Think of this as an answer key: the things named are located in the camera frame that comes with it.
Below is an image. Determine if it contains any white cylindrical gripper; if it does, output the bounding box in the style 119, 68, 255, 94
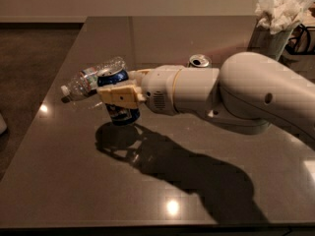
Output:
96, 65, 183, 116

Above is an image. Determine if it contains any blue pepsi can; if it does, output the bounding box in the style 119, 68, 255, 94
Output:
96, 67, 140, 126

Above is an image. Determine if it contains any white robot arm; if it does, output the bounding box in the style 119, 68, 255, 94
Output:
97, 52, 315, 147

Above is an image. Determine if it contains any green 7up can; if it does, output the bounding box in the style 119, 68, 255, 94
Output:
188, 54, 212, 68

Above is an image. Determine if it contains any clear plastic water bottle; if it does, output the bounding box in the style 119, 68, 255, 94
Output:
61, 57, 127, 100

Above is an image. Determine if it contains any metal cup holder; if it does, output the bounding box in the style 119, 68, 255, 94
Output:
247, 27, 292, 61

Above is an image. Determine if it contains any black cable loop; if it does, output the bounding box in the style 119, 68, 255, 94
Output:
284, 23, 315, 56

